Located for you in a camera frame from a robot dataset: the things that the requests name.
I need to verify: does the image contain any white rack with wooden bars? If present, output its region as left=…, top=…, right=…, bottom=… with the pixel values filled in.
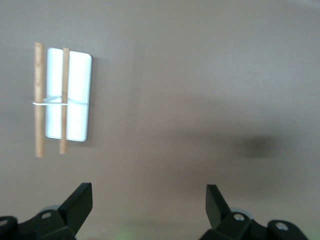
left=32, top=41, right=94, bottom=159

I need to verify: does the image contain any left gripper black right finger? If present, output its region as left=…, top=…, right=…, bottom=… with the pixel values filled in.
left=201, top=184, right=270, bottom=240

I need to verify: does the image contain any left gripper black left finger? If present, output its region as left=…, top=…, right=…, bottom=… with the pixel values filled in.
left=18, top=182, right=94, bottom=240

